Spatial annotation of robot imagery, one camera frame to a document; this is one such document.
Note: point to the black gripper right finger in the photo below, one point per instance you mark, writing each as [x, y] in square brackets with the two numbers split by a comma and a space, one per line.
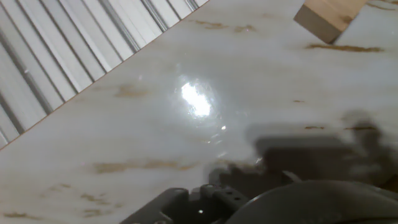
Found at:
[291, 176]

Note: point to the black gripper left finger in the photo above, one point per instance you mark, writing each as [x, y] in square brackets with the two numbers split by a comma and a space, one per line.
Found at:
[192, 205]

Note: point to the large wooden cube block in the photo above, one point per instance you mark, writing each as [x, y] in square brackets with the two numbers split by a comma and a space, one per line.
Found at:
[329, 17]

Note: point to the marble pattern board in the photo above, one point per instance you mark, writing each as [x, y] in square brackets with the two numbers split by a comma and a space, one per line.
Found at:
[217, 109]

